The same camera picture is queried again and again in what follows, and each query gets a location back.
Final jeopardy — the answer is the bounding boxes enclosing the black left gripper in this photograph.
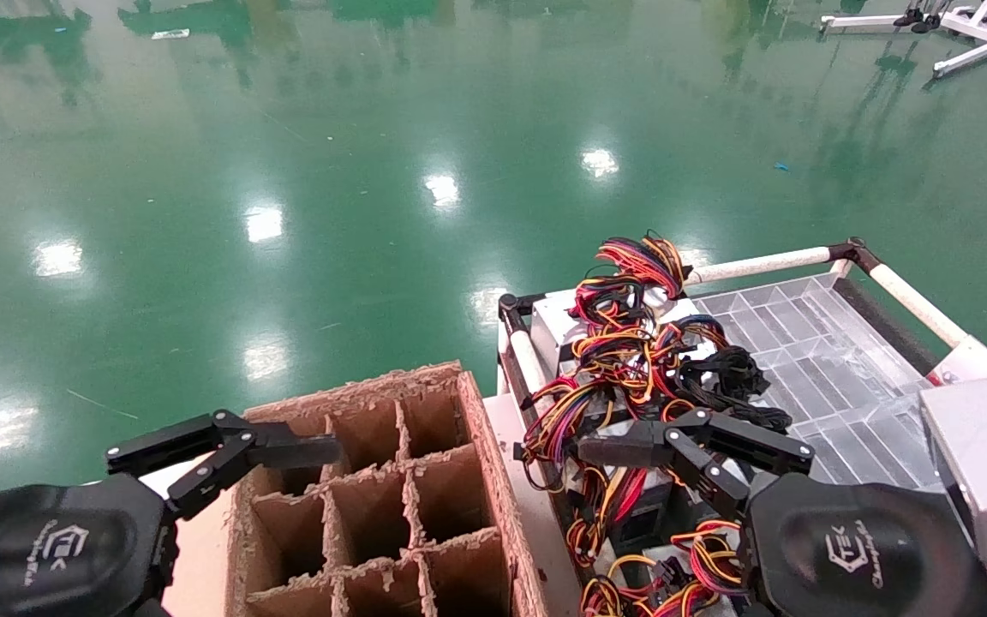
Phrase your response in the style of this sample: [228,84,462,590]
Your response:
[0,476,179,617]

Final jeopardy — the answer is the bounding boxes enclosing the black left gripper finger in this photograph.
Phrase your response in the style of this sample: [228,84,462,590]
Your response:
[105,409,343,521]

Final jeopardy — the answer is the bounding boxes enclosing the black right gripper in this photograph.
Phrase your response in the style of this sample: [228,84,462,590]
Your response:
[577,409,987,617]

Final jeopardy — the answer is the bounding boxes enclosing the brown cardboard divider box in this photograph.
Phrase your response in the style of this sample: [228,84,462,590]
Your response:
[226,360,550,617]

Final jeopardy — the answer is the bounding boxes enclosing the clear plastic divider tray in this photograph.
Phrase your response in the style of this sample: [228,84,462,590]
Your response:
[691,273,944,494]

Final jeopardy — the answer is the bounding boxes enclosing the white wheeled stand base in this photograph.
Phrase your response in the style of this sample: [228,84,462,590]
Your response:
[819,0,987,80]

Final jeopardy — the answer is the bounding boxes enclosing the silver power supply, colourful wires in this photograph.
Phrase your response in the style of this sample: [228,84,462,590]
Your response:
[517,377,717,568]
[579,518,751,617]
[536,233,691,378]

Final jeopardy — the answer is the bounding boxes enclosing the power supply, black cable bundle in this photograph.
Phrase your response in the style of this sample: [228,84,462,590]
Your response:
[558,313,794,434]

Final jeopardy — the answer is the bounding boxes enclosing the white pipe cart frame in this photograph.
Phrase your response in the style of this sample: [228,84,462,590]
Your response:
[498,237,987,412]

